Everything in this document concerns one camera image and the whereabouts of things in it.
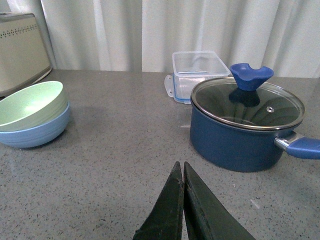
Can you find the blue plastic bowl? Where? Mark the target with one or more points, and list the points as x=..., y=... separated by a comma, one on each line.
x=38, y=135

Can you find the glass pot lid blue knob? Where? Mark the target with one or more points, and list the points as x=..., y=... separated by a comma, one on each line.
x=247, y=100

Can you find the clear container lid blue seal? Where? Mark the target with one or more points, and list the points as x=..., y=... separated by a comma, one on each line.
x=180, y=88

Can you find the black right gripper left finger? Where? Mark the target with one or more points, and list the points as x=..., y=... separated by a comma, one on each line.
x=165, y=221

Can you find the clear plastic food container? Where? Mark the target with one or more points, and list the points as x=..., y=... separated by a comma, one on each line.
x=198, y=65

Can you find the green plastic bowl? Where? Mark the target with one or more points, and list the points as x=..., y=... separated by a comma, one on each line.
x=32, y=106

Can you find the blue saucepan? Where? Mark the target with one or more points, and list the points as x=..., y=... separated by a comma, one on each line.
x=246, y=150

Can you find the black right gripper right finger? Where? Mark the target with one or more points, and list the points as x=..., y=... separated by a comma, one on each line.
x=206, y=218

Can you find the cream two-slot toaster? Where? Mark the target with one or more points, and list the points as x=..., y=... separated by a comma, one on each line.
x=23, y=57

